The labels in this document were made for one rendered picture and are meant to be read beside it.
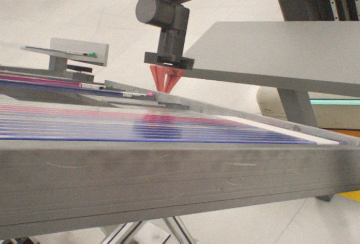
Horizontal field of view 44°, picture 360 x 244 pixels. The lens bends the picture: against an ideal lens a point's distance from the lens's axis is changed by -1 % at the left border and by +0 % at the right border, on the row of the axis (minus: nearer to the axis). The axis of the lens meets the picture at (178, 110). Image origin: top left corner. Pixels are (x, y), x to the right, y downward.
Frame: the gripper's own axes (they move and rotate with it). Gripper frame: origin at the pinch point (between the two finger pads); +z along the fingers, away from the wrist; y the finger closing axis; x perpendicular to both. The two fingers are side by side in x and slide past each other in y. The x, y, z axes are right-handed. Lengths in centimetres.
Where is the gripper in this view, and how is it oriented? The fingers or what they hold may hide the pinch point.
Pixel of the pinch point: (162, 96)
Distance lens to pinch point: 99.1
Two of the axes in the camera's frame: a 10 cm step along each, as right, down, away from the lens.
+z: -1.6, 9.8, 0.8
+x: 7.3, 0.7, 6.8
